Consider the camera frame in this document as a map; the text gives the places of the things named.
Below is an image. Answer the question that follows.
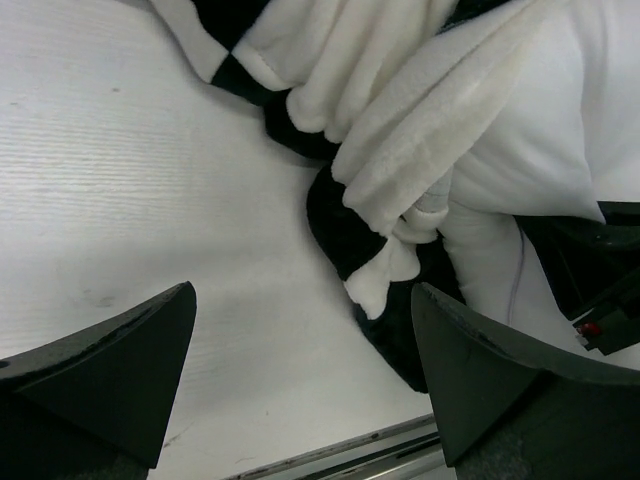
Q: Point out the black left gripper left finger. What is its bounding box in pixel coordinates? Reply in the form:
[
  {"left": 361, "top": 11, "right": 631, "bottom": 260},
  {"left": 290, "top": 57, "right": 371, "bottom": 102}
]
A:
[{"left": 1, "top": 282, "right": 196, "bottom": 479}]

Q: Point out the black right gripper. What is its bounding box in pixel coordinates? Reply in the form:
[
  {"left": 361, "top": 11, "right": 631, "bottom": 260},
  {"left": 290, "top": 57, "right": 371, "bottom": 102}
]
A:
[{"left": 517, "top": 202, "right": 639, "bottom": 355}]

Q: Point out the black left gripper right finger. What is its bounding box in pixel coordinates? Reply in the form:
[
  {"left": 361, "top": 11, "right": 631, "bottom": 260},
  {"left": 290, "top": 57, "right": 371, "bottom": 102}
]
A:
[{"left": 411, "top": 284, "right": 639, "bottom": 479}]

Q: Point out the black white checkered pillowcase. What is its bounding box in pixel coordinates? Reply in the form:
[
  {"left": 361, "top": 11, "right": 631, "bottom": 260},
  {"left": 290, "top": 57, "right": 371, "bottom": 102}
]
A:
[{"left": 153, "top": 1, "right": 554, "bottom": 393}]

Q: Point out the aluminium front rail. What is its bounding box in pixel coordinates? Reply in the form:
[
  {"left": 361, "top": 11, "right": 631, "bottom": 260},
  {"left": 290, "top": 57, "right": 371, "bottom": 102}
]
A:
[{"left": 235, "top": 415, "right": 446, "bottom": 480}]

